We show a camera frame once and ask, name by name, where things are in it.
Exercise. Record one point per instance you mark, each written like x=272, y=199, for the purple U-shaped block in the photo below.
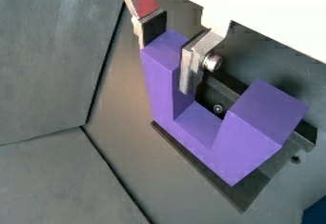
x=232, y=144

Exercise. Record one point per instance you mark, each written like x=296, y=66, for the blue U-shaped block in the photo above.
x=313, y=215

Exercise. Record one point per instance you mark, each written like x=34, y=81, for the black angle fixture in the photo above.
x=216, y=94

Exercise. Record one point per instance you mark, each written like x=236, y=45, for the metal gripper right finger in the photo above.
x=197, y=58

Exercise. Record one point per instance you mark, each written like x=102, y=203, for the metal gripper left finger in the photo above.
x=148, y=19

